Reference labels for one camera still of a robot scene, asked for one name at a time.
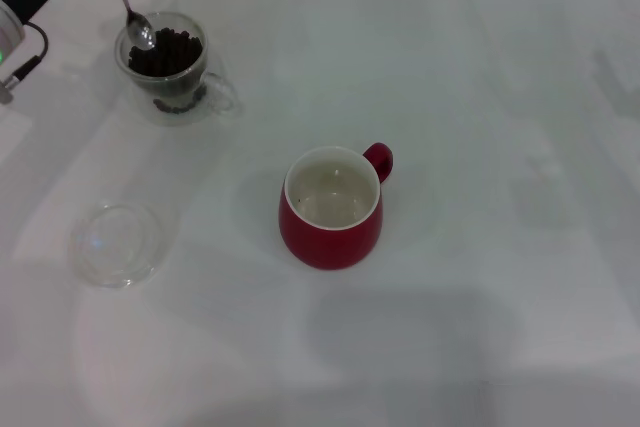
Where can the red ceramic mug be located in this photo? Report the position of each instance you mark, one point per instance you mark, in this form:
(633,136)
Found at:
(330,242)

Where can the dark coffee beans pile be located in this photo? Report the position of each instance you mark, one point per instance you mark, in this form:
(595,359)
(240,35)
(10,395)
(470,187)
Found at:
(172,57)

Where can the clear glass saucer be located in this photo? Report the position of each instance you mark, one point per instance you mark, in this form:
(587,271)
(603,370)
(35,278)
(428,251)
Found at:
(120,247)

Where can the clear double-wall glass cup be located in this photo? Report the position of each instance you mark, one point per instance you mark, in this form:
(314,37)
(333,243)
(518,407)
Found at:
(214,93)

